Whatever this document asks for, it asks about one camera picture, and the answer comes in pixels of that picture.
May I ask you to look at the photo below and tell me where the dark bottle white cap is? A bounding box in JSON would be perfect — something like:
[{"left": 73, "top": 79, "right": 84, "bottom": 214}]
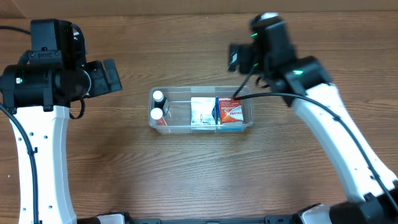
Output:
[{"left": 152, "top": 90, "right": 169, "bottom": 116}]

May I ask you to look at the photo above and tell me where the red bottle white cap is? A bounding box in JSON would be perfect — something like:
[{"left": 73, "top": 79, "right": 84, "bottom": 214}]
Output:
[{"left": 150, "top": 108, "right": 167, "bottom": 126}]

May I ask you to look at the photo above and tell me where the red packet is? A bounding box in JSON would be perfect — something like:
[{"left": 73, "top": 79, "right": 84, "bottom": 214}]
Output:
[{"left": 218, "top": 97, "right": 244, "bottom": 124}]

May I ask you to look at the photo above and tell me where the white blue box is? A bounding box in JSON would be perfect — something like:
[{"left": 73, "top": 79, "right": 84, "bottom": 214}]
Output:
[{"left": 190, "top": 97, "right": 216, "bottom": 126}]

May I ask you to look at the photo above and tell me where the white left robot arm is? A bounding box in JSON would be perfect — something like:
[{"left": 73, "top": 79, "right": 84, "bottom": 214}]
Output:
[{"left": 1, "top": 19, "right": 122, "bottom": 223}]

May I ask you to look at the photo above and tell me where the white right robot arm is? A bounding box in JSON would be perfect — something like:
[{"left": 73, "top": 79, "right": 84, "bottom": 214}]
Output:
[{"left": 228, "top": 12, "right": 397, "bottom": 224}]

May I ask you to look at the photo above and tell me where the clear plastic container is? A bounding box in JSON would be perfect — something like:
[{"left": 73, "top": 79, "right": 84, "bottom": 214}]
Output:
[{"left": 148, "top": 86, "right": 254, "bottom": 134}]

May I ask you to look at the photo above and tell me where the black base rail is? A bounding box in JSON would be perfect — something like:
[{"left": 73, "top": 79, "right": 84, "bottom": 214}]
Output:
[{"left": 77, "top": 203, "right": 330, "bottom": 224}]

